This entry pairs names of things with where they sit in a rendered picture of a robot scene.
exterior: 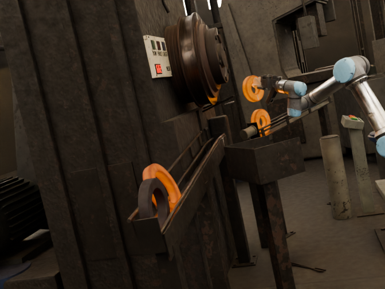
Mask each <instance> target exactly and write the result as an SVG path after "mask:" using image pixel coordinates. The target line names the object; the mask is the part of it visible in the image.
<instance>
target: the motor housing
mask: <svg viewBox="0 0 385 289"><path fill-rule="evenodd" d="M249 188H250V194H251V197H252V203H253V208H254V214H255V217H256V223H257V228H258V234H259V237H260V243H261V248H268V242H267V238H266V233H265V227H264V221H263V218H262V212H261V207H260V201H259V198H258V192H257V187H256V184H255V183H250V182H249Z"/></svg>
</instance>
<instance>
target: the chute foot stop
mask: <svg viewBox="0 0 385 289"><path fill-rule="evenodd" d="M133 224H134V227H135V231H136V234H137V239H138V241H139V245H140V249H141V252H142V255H149V254H154V253H163V252H166V247H165V244H164V240H163V236H162V231H161V228H160V225H159V220H158V217H152V218H144V219H139V220H133Z"/></svg>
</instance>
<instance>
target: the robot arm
mask: <svg viewBox="0 0 385 289"><path fill-rule="evenodd" d="M369 70H370V63H369V61H368V60H367V59H366V58H365V57H364V56H360V55H357V56H352V57H345V58H343V59H341V60H339V61H338V62H337V63H336V64H335V66H334V68H333V77H332V78H330V79H329V80H327V81H326V82H324V83H323V84H322V85H320V86H318V87H317V88H315V89H314V90H313V91H311V92H310V93H308V94H307V95H305V94H306V90H307V86H306V84H305V83H302V82H299V81H290V80H283V79H282V76H276V75H270V74H268V75H263V76H261V77H258V79H257V78H256V77H255V78H254V81H253V84H252V87H254V88H256V89H261V90H264V91H268V90H270V93H269V95H268V97H267V99H266V101H265V102H266V103H268V104H269V103H272V102H273V101H274V99H275V97H276V94H277V93H278V92H279V93H286V94H288V108H287V109H288V115H289V116H291V117H298V116H300V115H301V111H302V110H305V109H308V108H312V107H314V106H316V105H317V103H319V102H320V101H322V100H324V99H325V98H326V97H328V96H329V95H331V94H333V93H334V92H336V91H338V90H339V89H340V88H342V87H344V86H345V88H346V89H348V90H351V92H352V94H353V95H354V97H355V99H356V101H357V102H358V104H359V105H360V107H361V109H362V111H363V112H364V114H365V116H366V117H367V119H368V121H369V123H370V124H371V126H372V128H373V129H374V131H375V136H374V137H375V139H376V141H377V143H376V149H377V151H378V153H379V154H380V155H381V156H382V157H384V158H385V111H384V109H383V107H382V106H381V104H380V103H379V101H378V99H377V98H376V96H375V94H374V93H373V91H372V89H371V87H370V86H369V84H368V83H367V77H368V76H367V73H368V72H369ZM304 95H305V96H304Z"/></svg>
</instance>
